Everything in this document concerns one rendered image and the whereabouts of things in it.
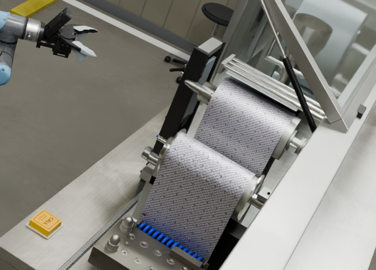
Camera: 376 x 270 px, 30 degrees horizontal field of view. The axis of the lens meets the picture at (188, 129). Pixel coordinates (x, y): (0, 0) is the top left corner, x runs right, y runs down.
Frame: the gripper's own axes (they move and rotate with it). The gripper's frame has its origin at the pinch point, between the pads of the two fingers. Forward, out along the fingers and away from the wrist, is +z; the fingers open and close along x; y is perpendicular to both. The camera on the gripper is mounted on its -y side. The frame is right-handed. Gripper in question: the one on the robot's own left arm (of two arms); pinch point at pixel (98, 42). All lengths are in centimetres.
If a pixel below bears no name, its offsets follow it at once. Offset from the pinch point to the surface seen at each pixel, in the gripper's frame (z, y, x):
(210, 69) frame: 34.4, -12.9, 17.8
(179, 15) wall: 99, 137, -262
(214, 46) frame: 31.5, -23.2, 19.5
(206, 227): 33, 0, 74
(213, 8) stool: 108, 100, -223
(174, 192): 22, -3, 67
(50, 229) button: -6, 23, 66
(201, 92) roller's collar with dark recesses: 28.6, -15.8, 35.0
